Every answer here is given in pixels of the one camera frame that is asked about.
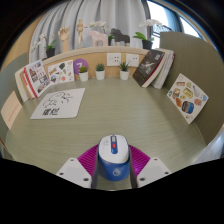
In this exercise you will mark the purple round number sign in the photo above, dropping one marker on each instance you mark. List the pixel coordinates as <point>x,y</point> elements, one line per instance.
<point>80,63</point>

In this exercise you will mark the small succulent in white pot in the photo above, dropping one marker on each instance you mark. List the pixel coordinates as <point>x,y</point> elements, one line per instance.
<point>124,75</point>
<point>100,74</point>
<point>83,76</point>

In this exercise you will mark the large glass window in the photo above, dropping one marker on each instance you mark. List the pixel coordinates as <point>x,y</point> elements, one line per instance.
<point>160,13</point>

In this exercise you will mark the brown-edged book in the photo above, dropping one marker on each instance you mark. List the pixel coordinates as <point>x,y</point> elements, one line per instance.
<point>26,86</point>

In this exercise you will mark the grey pleated curtain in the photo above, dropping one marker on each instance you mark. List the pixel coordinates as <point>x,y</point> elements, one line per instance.
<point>113,13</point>

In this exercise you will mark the wooden hand model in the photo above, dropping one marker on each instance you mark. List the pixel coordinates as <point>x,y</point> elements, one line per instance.
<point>64,36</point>

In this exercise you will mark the wooden artist mannequin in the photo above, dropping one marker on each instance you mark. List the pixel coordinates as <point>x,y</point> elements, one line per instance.
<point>80,30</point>

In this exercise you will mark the colourful food sticker sheet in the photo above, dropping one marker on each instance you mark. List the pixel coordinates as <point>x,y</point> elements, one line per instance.
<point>186,98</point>

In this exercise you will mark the pink wooden horse figure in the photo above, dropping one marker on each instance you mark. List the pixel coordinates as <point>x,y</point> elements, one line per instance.
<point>97,37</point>

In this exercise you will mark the white thick book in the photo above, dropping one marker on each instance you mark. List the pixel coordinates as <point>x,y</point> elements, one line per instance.
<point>19,83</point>

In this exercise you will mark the white printed mouse pad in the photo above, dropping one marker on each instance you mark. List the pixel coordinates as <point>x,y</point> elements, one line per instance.
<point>58,104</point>

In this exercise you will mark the white orchid in black pot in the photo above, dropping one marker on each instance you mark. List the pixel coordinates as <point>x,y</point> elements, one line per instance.
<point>50,52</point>

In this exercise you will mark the green desk divider panel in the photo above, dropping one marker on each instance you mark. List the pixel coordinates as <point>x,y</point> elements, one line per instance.
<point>196,56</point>
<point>8,76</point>

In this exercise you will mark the white wall socket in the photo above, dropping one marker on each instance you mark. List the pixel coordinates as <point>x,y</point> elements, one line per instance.
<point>132,60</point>
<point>114,59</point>

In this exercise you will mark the white orchid behind horses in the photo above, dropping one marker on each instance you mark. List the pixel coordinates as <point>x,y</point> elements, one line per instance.
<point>98,24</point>

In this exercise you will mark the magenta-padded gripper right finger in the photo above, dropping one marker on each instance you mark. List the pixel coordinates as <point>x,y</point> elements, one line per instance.
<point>153,170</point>

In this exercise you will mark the black wooden horse figure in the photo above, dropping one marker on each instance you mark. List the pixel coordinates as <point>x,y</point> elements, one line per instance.
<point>119,36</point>

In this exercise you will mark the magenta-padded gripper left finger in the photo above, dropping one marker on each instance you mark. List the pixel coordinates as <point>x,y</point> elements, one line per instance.
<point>75,171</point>

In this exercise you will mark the black cover book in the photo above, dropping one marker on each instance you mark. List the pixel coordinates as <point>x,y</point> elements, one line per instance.
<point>148,68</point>

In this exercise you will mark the white book behind black book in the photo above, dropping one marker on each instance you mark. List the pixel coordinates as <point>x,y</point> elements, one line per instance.
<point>166,68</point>

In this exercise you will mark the large white orchid, black pot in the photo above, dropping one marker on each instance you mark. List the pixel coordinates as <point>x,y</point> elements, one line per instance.
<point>147,44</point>

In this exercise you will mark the white picture sticker sheet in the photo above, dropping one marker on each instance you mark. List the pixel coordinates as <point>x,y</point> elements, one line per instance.
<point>61,71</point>

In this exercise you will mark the beige booklet with red text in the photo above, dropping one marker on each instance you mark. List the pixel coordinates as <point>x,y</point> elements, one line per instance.
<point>10,110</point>

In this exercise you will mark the red-spined photo cover book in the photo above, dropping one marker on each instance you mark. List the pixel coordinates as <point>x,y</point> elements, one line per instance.
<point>37,78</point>

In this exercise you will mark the blue and white computer mouse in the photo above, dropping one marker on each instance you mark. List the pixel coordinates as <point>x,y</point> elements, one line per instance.
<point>113,156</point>

